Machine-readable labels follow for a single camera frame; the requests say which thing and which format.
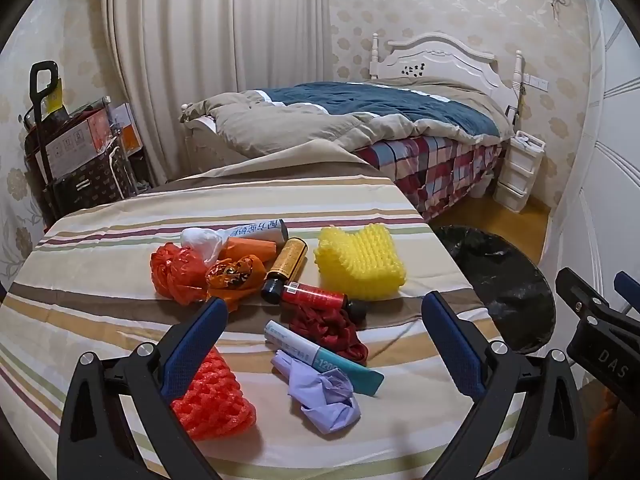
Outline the yellow foam net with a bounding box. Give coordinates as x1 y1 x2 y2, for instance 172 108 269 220
313 224 407 302

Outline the white and orange box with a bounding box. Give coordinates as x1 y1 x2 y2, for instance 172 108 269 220
112 102 143 158

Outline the cream curtain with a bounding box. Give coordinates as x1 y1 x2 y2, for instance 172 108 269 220
102 0 333 186

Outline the gold bottle with black cap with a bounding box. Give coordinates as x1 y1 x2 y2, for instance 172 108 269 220
261 236 307 305

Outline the orange cloth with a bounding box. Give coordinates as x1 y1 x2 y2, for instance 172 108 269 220
585 387 640 441

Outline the black trash bin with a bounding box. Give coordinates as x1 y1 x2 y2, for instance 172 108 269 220
431 225 557 353

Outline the red bottle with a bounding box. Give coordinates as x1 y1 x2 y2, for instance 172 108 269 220
280 282 368 320

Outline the red foam net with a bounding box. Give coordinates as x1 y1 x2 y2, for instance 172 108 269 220
170 346 257 442

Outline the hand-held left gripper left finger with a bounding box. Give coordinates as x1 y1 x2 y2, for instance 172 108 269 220
57 296 231 480

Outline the plaid bed sheet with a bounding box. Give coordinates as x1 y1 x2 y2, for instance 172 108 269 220
350 132 506 223

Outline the yellow tag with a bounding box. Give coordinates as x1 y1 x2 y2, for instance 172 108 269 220
42 77 64 113

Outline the white and teal tube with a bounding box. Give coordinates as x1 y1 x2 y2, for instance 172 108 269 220
264 320 385 396

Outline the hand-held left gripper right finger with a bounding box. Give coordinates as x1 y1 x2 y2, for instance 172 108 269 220
421 291 588 480

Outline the cardboard box with orange side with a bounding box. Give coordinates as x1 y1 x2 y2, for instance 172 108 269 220
42 107 113 181

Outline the orange snack wrapper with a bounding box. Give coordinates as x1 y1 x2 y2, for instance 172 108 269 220
205 255 273 313

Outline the orange plastic bag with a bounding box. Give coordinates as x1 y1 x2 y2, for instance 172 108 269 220
150 242 218 307

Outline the bed with grey duvet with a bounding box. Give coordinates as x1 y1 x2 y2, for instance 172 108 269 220
180 31 525 161

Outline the white plastic bag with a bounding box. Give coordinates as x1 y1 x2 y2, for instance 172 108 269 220
180 226 233 265

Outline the white drawer unit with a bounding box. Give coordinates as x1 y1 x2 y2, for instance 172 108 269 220
492 130 546 211

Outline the brown patterned storage bag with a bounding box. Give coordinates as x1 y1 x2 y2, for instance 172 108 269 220
42 155 138 226

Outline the white printed tube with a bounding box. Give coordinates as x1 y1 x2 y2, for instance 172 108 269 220
220 219 290 248

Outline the striped tablecloth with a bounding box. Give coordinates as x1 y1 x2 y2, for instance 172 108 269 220
0 140 501 480

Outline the purple glove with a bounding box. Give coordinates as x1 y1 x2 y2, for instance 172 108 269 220
271 350 362 433

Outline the black luggage cart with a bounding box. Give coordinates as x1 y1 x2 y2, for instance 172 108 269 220
22 61 66 183

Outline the beige and blue quilt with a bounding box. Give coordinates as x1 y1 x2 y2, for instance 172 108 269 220
182 76 516 158

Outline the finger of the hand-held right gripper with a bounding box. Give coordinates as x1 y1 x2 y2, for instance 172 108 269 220
614 271 640 318
555 267 631 328

